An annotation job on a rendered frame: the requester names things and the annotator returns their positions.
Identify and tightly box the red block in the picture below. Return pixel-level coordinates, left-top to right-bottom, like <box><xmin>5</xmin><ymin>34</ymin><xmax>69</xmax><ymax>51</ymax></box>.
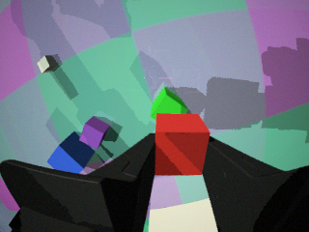
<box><xmin>154</xmin><ymin>113</ymin><xmax>210</xmax><ymax>177</ymax></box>

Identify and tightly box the blue block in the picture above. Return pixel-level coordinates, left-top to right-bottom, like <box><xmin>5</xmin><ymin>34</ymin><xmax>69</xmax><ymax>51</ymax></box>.
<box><xmin>47</xmin><ymin>132</ymin><xmax>96</xmax><ymax>174</ymax></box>

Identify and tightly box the purple cube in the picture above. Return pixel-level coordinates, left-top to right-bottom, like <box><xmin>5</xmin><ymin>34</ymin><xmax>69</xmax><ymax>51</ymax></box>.
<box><xmin>78</xmin><ymin>116</ymin><xmax>109</xmax><ymax>150</ymax></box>

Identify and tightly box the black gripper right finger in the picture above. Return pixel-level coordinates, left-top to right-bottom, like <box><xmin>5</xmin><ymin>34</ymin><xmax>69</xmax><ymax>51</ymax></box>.
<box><xmin>202</xmin><ymin>136</ymin><xmax>309</xmax><ymax>232</ymax></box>

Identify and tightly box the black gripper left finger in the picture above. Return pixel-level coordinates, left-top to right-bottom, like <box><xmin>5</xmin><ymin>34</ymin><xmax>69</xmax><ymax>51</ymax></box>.
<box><xmin>0</xmin><ymin>134</ymin><xmax>155</xmax><ymax>232</ymax></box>

